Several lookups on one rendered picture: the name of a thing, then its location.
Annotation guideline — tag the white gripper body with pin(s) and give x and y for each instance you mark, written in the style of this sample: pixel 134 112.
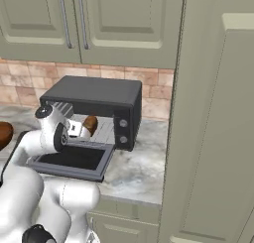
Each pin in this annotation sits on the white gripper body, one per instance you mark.
pixel 85 135

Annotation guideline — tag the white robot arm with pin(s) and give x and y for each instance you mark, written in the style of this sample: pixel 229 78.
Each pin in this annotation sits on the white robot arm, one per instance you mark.
pixel 20 194

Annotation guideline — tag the brown bread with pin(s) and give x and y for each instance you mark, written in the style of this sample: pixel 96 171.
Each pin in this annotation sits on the brown bread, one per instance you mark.
pixel 90 123

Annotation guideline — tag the grey toaster oven door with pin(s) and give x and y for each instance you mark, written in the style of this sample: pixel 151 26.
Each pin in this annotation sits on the grey toaster oven door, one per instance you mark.
pixel 76 157

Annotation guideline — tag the grey toaster oven knob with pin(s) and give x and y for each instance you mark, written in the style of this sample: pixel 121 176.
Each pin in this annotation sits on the grey toaster oven knob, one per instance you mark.
pixel 123 123
pixel 123 139

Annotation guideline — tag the black toaster oven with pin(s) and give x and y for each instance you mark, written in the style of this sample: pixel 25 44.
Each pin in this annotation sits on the black toaster oven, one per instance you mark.
pixel 99 91

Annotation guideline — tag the brown bowl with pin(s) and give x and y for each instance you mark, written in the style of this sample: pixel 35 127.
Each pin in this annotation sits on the brown bowl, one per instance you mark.
pixel 4 134

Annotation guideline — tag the grey-green drawer front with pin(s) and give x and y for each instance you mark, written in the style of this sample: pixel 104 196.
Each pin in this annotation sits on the grey-green drawer front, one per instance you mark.
pixel 132 210

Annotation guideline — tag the tall grey-green cupboard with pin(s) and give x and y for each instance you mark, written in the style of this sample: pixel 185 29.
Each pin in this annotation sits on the tall grey-green cupboard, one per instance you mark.
pixel 211 121

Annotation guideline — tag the grey-green wall cupboard door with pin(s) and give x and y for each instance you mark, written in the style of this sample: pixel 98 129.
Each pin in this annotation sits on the grey-green wall cupboard door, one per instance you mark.
pixel 132 22
pixel 33 19

